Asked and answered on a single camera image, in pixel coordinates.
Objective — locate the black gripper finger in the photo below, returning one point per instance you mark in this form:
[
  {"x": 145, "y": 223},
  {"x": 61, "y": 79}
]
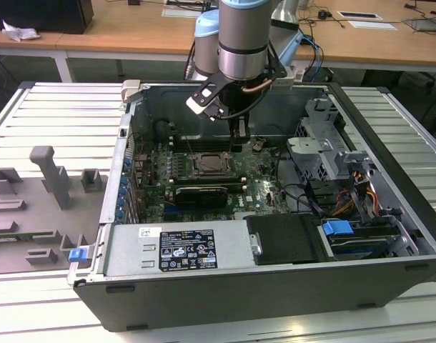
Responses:
[{"x": 236, "y": 141}]

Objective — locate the silver topped CPU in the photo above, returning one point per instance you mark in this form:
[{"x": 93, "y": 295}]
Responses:
[{"x": 213, "y": 164}]

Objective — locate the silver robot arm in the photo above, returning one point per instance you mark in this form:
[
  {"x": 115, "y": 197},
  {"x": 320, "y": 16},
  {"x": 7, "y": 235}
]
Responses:
[{"x": 239, "y": 35}]

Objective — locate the black RAM slot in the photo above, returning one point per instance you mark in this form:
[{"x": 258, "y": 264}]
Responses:
[
  {"x": 211, "y": 183},
  {"x": 237, "y": 187},
  {"x": 211, "y": 177},
  {"x": 211, "y": 180},
  {"x": 203, "y": 138},
  {"x": 203, "y": 146},
  {"x": 203, "y": 141}
]

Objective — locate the CPU socket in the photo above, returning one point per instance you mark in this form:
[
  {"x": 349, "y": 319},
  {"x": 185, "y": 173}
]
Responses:
[{"x": 218, "y": 174}]

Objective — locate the blue slot retention clip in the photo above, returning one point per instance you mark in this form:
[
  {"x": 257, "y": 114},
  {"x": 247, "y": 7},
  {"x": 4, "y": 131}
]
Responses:
[
  {"x": 122, "y": 195},
  {"x": 124, "y": 184},
  {"x": 120, "y": 206},
  {"x": 128, "y": 163},
  {"x": 118, "y": 216}
]

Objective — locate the green motherboard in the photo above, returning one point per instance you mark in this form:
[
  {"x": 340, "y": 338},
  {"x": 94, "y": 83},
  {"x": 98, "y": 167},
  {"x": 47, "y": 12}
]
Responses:
[{"x": 261, "y": 178}]

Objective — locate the black graphics card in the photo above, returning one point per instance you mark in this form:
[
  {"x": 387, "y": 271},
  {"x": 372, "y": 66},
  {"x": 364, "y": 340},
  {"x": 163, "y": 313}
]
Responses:
[{"x": 200, "y": 196}]

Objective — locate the small white box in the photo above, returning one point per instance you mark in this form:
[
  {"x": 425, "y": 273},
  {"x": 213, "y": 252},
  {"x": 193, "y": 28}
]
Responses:
[{"x": 298, "y": 75}]

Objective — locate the black cylinder part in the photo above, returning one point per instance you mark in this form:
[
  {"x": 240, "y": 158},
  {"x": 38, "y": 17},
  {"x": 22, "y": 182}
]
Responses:
[{"x": 162, "y": 128}]

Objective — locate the silver metal drive cage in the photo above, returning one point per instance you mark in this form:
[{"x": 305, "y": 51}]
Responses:
[{"x": 311, "y": 144}]

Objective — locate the grey plastic case latch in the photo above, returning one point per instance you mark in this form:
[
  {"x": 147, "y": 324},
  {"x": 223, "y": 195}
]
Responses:
[{"x": 132, "y": 89}]

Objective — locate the black plastic shroud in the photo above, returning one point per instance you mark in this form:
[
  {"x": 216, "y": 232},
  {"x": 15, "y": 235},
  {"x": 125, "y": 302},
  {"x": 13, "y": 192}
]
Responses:
[{"x": 286, "y": 239}]

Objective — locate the black power supply label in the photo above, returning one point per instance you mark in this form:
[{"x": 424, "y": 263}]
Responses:
[{"x": 187, "y": 250}]

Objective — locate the light wooden desk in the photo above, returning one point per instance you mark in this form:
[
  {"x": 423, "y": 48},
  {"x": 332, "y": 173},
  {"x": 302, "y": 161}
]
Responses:
[
  {"x": 25, "y": 44},
  {"x": 132, "y": 32}
]

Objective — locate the small black adaptor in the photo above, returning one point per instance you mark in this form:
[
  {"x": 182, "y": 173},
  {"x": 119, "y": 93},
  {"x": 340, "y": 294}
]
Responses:
[{"x": 324, "y": 15}]

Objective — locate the small white code sticker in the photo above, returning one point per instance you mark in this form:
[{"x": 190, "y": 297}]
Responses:
[{"x": 145, "y": 233}]

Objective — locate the hard disk blue carrier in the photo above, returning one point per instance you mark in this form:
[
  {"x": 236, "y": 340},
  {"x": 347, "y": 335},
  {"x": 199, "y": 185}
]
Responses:
[{"x": 336, "y": 228}]

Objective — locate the small black desk object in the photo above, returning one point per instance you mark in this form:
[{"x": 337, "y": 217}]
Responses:
[{"x": 134, "y": 2}]

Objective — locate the silver power supply unit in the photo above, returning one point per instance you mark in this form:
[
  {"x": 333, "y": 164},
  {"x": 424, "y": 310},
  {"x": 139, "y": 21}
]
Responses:
[{"x": 132, "y": 250}]

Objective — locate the white paper sheet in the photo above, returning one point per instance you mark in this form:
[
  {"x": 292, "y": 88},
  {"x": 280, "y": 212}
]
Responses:
[{"x": 371, "y": 25}]

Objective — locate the dark grey PC case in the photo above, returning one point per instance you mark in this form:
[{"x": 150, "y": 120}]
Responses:
[{"x": 239, "y": 303}]

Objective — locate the blue plastic case latch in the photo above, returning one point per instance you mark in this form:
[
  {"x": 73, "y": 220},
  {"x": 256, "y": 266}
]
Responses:
[{"x": 76, "y": 255}]

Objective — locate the grey parts rack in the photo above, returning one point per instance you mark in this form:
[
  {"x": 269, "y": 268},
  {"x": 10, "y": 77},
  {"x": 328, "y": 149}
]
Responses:
[{"x": 43, "y": 214}]

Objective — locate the clear glass tray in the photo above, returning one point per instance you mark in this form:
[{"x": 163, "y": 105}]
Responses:
[{"x": 425, "y": 25}]

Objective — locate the black computer box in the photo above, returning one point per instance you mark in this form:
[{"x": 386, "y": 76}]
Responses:
[{"x": 35, "y": 14}]

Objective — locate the crumpled white paper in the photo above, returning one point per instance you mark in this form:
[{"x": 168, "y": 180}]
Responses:
[{"x": 19, "y": 32}]

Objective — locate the green RAM stick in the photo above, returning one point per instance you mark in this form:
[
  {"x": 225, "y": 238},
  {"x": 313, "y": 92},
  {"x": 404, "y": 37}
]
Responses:
[{"x": 7, "y": 236}]

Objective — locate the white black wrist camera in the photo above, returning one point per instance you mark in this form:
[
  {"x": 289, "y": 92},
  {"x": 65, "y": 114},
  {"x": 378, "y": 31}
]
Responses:
[{"x": 202, "y": 103}]

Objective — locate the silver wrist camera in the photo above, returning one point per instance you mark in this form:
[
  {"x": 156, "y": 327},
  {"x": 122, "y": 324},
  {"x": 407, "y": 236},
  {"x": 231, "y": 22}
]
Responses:
[{"x": 282, "y": 82}]

